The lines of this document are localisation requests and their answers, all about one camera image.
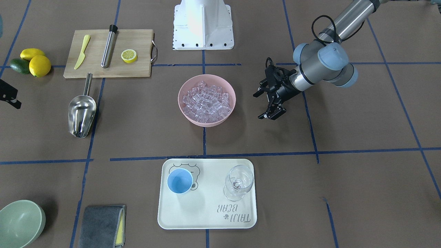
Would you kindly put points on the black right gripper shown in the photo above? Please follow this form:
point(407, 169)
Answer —
point(7, 93)

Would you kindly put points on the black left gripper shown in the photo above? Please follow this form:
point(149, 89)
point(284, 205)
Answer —
point(284, 91)

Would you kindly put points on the pink bowl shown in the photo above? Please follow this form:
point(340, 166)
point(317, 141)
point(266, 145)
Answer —
point(210, 80)

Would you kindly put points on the steel ice scoop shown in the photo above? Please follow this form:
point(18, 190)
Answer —
point(81, 111)

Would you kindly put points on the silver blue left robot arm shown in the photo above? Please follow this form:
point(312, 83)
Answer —
point(324, 59)

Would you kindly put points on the pile of clear ice cubes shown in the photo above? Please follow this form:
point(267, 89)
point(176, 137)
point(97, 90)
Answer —
point(206, 104)

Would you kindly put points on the light blue cup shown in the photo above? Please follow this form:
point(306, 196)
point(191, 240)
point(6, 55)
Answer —
point(180, 181)

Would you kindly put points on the green avocado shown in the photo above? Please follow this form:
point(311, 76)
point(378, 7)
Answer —
point(20, 65)

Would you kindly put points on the yellow lemon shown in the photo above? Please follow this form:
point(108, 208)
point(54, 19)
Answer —
point(28, 54)
point(39, 66)

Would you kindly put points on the clear wine glass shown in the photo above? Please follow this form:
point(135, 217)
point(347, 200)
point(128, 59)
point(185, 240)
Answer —
point(238, 182)

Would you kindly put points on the yellow plastic knife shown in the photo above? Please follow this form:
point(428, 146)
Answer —
point(81, 56)

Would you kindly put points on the steel cylinder tool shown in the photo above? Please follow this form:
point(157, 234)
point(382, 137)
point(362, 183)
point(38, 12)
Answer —
point(109, 46)

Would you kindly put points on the cream serving tray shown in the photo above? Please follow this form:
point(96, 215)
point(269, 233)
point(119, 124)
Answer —
point(204, 205)

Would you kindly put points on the lemon half slice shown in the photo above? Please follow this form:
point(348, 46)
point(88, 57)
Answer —
point(129, 56)

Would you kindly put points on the mint green bowl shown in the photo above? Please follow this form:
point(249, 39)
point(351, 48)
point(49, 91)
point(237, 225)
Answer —
point(21, 223)

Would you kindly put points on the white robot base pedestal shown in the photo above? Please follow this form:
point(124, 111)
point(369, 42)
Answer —
point(203, 25)

